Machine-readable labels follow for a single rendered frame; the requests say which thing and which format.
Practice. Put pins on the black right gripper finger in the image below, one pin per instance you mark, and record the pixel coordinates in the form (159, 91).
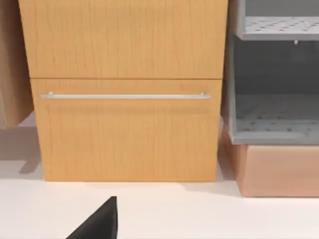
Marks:
(101, 221)

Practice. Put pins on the pale wooden cupboard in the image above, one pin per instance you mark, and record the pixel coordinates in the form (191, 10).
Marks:
(12, 69)

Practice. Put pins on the plain wooden drawer front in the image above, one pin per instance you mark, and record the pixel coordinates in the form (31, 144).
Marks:
(122, 37)

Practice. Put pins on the pale wooden drawer front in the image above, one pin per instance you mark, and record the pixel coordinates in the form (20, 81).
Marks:
(281, 169)

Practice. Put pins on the grey pierced shelf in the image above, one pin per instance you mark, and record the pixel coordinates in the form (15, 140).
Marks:
(279, 25)

